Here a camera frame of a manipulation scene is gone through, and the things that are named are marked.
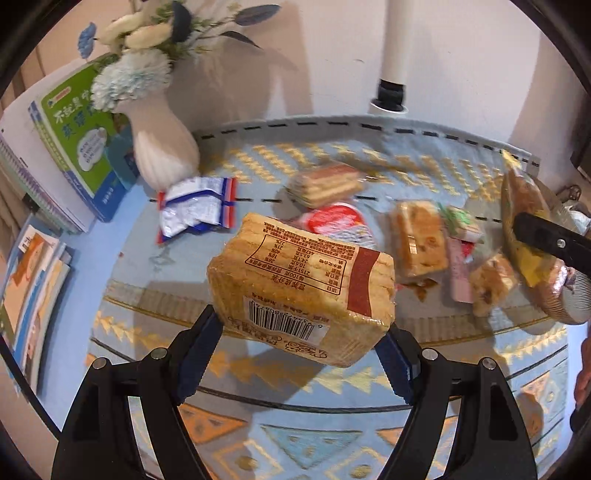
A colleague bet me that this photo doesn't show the clear cookie bag yellow print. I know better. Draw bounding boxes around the clear cookie bag yellow print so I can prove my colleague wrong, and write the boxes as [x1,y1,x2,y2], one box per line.
[502,150,571,289]

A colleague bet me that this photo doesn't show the white and blue flowers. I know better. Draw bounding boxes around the white and blue flowers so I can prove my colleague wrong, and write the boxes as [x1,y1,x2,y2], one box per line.
[76,0,278,114]

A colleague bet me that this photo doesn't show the blue white red packet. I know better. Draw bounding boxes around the blue white red packet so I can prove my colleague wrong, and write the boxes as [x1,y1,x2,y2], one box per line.
[156,176,238,244]

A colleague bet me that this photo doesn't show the sandwich cake packet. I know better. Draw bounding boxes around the sandwich cake packet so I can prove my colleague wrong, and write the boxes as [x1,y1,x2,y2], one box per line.
[390,199,450,284]

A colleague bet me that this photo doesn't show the small bread packet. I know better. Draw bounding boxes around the small bread packet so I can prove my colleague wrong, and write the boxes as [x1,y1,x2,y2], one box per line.
[470,254,520,317]

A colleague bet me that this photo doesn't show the round cracker bag red label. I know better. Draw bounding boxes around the round cracker bag red label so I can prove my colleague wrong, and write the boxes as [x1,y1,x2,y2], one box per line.
[300,203,376,247]

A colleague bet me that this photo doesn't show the blue gold patterned tablecloth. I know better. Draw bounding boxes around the blue gold patterned tablecloth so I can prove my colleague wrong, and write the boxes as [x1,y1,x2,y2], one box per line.
[85,113,573,480]

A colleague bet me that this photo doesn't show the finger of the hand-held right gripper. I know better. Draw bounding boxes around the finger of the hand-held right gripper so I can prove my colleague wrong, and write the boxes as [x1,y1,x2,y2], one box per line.
[513,211,591,280]

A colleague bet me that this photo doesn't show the black pipe clamp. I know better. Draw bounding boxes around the black pipe clamp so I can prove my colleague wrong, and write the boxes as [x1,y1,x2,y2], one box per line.
[376,78,408,109]

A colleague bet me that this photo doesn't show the person's right hand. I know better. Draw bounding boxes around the person's right hand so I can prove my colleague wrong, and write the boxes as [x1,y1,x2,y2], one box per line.
[574,337,591,409]

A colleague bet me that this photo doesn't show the white ribbed vase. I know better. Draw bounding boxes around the white ribbed vase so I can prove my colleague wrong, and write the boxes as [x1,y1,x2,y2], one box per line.
[127,90,201,192]

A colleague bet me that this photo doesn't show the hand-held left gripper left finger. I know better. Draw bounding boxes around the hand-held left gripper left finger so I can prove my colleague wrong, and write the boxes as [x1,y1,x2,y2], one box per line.
[51,305,225,480]

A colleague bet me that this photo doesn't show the green label cracker packet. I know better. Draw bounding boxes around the green label cracker packet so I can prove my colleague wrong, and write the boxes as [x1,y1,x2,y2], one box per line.
[441,205,485,243]

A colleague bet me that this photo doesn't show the white pipe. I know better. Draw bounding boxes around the white pipe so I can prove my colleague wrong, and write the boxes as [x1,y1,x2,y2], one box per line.
[367,0,414,116]

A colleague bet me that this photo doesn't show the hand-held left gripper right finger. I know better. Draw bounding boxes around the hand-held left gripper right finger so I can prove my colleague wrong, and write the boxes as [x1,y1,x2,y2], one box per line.
[374,323,539,480]

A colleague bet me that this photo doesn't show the pink snack packet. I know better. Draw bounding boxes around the pink snack packet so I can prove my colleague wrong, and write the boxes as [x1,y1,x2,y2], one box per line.
[445,240,476,303]

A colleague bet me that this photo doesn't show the green cover book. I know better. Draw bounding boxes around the green cover book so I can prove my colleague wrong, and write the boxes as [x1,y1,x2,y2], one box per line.
[36,58,141,222]

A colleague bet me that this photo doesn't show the toast biscuit packet brown label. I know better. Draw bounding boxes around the toast biscuit packet brown label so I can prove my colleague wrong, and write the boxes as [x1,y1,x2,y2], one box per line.
[206,212,397,368]

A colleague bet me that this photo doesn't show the stack of flat books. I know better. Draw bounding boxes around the stack of flat books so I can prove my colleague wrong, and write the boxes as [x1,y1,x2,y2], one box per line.
[0,212,77,398]

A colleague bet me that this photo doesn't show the layered biscuit packet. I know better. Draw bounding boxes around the layered biscuit packet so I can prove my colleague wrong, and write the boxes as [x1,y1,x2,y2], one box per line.
[287,162,365,208]

